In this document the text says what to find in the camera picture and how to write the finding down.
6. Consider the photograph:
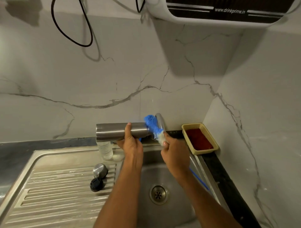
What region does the person's left hand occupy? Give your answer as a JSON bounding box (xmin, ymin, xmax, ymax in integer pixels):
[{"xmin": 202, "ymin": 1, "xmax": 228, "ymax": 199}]
[{"xmin": 117, "ymin": 122, "xmax": 144, "ymax": 163}]

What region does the person's right hand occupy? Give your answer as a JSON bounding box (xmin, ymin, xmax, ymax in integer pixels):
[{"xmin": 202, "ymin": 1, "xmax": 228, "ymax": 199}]
[{"xmin": 161, "ymin": 132, "xmax": 191, "ymax": 175}]

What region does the stainless steel flask bottle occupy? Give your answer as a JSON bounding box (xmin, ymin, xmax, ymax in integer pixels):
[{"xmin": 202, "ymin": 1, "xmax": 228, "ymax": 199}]
[{"xmin": 96, "ymin": 122, "xmax": 151, "ymax": 142}]

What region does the blue bottle brush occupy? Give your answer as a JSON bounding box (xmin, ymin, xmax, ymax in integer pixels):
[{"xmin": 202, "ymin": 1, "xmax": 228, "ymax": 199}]
[{"xmin": 144, "ymin": 115, "xmax": 210, "ymax": 191}]

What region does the person's left forearm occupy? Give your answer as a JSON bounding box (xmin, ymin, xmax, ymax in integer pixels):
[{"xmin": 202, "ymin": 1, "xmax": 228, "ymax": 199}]
[{"xmin": 94, "ymin": 162, "xmax": 143, "ymax": 228}]

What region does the person's right forearm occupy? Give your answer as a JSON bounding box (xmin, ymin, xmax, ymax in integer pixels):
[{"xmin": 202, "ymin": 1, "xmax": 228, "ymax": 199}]
[{"xmin": 174, "ymin": 170, "xmax": 236, "ymax": 228}]

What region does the yellow plastic basket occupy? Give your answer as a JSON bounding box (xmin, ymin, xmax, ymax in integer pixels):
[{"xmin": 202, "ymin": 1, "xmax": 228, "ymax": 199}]
[{"xmin": 182, "ymin": 123, "xmax": 219, "ymax": 155}]

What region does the clear plastic water bottle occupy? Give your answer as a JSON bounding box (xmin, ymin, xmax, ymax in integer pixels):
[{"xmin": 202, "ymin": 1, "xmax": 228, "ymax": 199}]
[{"xmin": 97, "ymin": 140, "xmax": 114, "ymax": 161}]

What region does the chrome sink faucet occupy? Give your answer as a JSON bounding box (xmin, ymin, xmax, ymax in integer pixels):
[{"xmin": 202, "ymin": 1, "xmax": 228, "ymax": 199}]
[{"xmin": 154, "ymin": 113, "xmax": 166, "ymax": 141}]

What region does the red scrub pad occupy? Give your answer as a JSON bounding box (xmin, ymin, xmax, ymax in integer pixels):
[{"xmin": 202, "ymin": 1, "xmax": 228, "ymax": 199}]
[{"xmin": 185, "ymin": 128, "xmax": 214, "ymax": 151}]

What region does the round metal drain strainer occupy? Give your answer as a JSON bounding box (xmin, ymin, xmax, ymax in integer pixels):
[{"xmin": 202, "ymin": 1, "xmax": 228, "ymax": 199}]
[{"xmin": 149, "ymin": 185, "xmax": 169, "ymax": 205}]

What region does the round steel flask cap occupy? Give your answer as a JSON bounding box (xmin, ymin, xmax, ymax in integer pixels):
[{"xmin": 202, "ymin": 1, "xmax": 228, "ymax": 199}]
[{"xmin": 93, "ymin": 163, "xmax": 108, "ymax": 179}]

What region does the black round inner cap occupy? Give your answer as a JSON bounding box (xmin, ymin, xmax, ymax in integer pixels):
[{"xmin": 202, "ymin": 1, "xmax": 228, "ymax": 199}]
[{"xmin": 90, "ymin": 178, "xmax": 104, "ymax": 192}]

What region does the stainless steel sink with drainboard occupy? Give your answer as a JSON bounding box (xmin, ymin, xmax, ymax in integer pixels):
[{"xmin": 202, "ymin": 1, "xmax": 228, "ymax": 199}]
[{"xmin": 0, "ymin": 143, "xmax": 233, "ymax": 228}]

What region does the white black water purifier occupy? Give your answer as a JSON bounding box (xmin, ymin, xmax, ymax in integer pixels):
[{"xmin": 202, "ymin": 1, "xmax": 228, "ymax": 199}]
[{"xmin": 145, "ymin": 0, "xmax": 301, "ymax": 29}]

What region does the black looped power cable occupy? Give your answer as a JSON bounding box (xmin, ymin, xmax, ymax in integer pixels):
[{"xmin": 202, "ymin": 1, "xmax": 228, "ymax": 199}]
[{"xmin": 51, "ymin": 0, "xmax": 94, "ymax": 47}]

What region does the short black cable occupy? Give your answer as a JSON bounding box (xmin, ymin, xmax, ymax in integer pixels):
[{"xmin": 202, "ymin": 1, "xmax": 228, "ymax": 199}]
[{"xmin": 135, "ymin": 0, "xmax": 146, "ymax": 13}]

